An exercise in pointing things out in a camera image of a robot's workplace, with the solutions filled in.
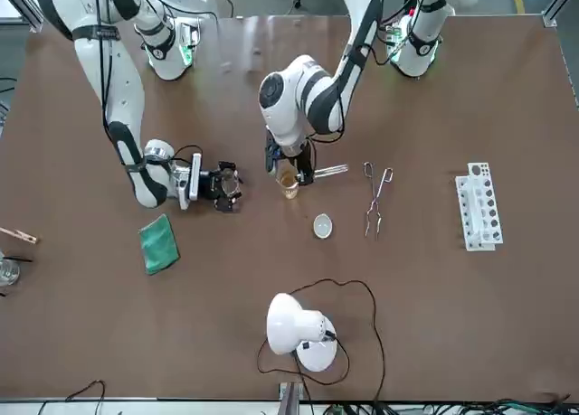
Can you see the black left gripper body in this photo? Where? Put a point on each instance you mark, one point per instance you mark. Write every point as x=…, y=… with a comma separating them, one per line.
x=272, y=157

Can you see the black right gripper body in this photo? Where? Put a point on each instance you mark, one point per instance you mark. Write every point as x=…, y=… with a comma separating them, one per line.
x=210, y=185

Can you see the clear glass test tube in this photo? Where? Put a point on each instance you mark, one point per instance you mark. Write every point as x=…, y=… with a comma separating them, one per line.
x=332, y=169

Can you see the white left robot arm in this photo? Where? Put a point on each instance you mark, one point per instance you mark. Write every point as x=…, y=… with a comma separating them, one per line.
x=289, y=103

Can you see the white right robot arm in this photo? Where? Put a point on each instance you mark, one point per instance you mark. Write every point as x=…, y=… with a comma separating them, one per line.
x=122, y=89

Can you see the glass beaker with amber liquid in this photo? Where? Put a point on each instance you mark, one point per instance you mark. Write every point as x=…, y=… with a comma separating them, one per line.
x=289, y=188

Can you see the small white ceramic dish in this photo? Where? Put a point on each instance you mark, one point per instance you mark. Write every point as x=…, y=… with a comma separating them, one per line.
x=322, y=226

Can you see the metal crucible tongs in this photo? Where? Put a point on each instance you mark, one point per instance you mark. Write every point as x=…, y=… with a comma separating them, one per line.
x=373, y=202

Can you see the green folded cloth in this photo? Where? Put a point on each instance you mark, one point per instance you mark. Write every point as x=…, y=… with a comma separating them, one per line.
x=158, y=243

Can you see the white desk lamp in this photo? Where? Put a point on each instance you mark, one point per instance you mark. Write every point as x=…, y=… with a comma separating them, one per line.
x=289, y=324

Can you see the white test tube rack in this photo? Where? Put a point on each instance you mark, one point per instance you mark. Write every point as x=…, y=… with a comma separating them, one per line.
x=477, y=216

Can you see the wooden test tube clamp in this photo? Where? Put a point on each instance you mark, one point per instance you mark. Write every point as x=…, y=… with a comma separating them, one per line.
x=20, y=235

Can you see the aluminium frame post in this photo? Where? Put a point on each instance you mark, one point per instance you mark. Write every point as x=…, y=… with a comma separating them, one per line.
x=289, y=399

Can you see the aluminium corner post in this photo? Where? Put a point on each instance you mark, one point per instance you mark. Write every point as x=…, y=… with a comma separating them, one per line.
x=25, y=8
x=556, y=8

